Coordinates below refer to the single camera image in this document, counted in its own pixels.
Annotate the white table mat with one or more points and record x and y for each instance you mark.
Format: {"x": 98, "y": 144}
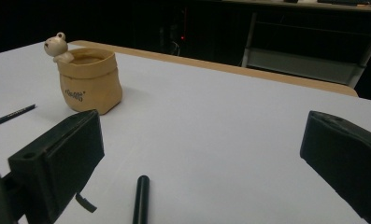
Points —
{"x": 205, "y": 124}

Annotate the dark pencil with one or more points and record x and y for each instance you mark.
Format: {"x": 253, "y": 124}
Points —
{"x": 11, "y": 116}

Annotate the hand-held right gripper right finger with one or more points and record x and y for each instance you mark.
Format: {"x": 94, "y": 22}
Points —
{"x": 345, "y": 155}

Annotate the black pen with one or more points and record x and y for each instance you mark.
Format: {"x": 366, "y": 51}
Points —
{"x": 141, "y": 202}

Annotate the white metal frame desk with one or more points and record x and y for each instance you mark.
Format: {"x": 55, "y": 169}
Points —
{"x": 298, "y": 63}

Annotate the tan sack-shaped bear pen holder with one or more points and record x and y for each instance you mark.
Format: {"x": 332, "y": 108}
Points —
{"x": 89, "y": 84}

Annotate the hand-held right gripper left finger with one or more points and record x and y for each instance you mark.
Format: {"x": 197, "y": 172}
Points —
{"x": 64, "y": 155}

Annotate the wooden table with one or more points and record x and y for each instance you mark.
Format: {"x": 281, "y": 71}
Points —
{"x": 236, "y": 69}

